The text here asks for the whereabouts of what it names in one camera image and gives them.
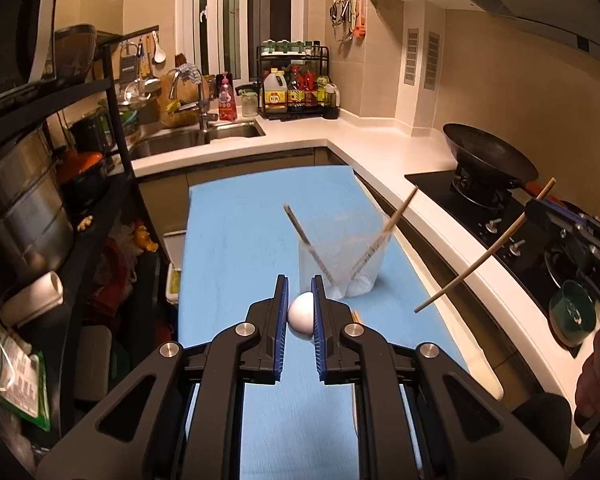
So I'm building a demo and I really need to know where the glass jar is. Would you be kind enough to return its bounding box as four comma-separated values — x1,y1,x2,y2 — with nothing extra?
240,89,259,118

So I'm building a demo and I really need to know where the large steel pot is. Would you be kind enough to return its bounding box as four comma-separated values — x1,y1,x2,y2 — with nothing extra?
0,128,73,283

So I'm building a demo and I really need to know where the green snack package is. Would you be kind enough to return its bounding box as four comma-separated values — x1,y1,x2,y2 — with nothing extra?
0,324,50,432

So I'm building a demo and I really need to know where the chopstick in cup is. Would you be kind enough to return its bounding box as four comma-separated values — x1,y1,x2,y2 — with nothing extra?
283,204,335,284
350,185,419,280

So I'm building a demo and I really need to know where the chopstick left in cup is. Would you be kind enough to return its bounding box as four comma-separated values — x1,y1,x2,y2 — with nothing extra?
283,204,335,284

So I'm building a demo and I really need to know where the chrome faucet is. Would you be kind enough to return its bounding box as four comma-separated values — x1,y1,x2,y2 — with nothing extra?
166,63,219,133

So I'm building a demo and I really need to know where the yellow label oil jug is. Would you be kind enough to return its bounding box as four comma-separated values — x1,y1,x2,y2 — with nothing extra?
263,67,287,114

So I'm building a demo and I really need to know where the wooden chopstick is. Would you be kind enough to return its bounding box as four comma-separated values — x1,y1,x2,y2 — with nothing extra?
413,176,557,314

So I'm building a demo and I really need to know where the chopstick right in cup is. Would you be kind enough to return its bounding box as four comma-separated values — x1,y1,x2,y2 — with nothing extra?
350,185,419,280

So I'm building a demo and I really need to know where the steel sink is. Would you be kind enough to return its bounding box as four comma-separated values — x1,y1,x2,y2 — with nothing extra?
130,122,265,160

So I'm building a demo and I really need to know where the white paper roll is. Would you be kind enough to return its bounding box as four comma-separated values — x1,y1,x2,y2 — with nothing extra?
0,271,64,327

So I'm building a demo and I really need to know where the clear plastic cup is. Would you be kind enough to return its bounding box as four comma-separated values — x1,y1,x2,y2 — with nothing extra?
299,209,390,300

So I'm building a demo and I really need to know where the white spoon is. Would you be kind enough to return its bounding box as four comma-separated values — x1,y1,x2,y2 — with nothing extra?
287,292,314,340

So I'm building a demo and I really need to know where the black storage shelf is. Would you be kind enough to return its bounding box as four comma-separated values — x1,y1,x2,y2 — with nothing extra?
0,24,182,476

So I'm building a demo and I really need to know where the green lid jar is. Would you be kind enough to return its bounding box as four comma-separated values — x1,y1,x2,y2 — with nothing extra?
548,280,597,348

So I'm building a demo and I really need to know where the black gas stove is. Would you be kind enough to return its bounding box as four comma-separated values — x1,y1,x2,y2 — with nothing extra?
404,164,600,359

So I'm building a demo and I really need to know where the black spice rack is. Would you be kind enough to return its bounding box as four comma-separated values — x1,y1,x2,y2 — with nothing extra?
256,40,341,122

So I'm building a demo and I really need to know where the pink dish soap bottle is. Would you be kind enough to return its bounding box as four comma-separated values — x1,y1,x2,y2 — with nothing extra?
218,73,237,122

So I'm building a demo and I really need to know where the hanging utensils rack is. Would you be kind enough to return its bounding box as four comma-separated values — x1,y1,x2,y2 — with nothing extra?
328,0,366,44

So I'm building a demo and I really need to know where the blue table mat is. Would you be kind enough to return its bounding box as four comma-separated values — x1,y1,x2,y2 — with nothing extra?
178,166,460,479

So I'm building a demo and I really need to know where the black wok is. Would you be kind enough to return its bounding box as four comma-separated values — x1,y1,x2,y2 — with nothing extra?
442,122,539,204

